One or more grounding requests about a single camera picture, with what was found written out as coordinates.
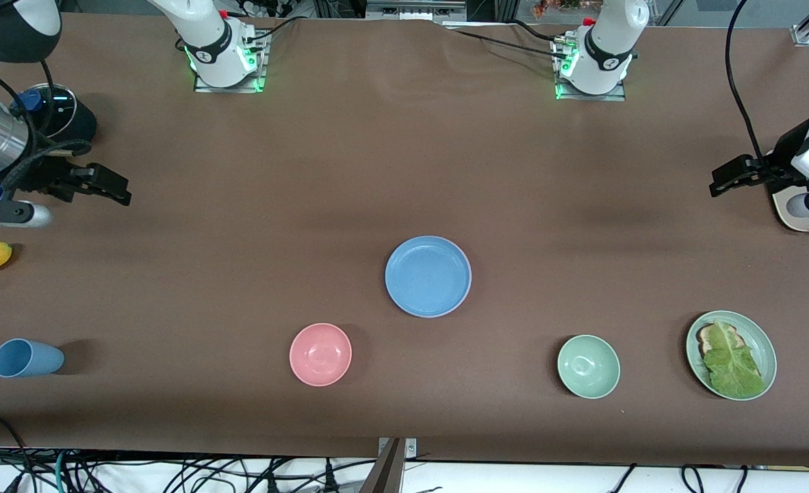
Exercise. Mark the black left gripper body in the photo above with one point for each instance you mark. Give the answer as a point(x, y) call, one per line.
point(778, 158)

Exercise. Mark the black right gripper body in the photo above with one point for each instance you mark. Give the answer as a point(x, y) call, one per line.
point(50, 177)

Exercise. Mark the blue shallow bowl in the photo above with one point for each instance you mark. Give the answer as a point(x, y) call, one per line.
point(428, 276)

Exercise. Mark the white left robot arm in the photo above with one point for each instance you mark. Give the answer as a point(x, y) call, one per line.
point(610, 41)

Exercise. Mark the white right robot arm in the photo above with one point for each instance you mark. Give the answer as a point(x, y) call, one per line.
point(213, 41)

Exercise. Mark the cream toaster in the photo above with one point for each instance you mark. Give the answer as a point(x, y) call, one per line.
point(808, 224)

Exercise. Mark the glass lid with blue knob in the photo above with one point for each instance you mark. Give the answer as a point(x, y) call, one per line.
point(59, 103)

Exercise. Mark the green plate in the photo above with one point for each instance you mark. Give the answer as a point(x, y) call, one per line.
point(753, 335)

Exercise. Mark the toasted bread slice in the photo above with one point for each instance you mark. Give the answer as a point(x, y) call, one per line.
point(704, 335)

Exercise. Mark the blue cup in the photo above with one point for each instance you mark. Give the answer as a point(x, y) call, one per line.
point(28, 358)

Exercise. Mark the green lettuce leaf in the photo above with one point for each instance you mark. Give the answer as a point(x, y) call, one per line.
point(733, 370)

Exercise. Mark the small green bowl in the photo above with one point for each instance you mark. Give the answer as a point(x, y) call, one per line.
point(588, 366)

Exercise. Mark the orange artificial flowers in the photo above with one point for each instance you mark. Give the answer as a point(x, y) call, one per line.
point(548, 8)

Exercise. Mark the small pink bowl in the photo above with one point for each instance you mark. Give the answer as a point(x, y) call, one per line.
point(320, 355)

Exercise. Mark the grey metal box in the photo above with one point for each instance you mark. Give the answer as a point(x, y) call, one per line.
point(411, 10)

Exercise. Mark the grey metal strut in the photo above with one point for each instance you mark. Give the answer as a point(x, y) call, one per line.
point(387, 472)

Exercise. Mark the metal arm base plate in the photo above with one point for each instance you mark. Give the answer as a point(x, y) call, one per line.
point(582, 97)
point(261, 65)

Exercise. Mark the small metal bracket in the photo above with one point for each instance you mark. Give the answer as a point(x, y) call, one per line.
point(411, 448)

